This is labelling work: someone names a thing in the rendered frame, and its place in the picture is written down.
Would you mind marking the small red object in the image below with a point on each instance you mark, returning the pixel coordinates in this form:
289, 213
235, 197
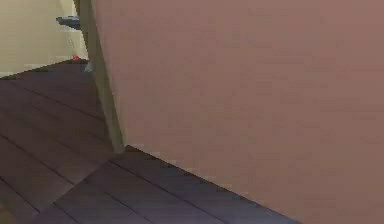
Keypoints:
75, 57

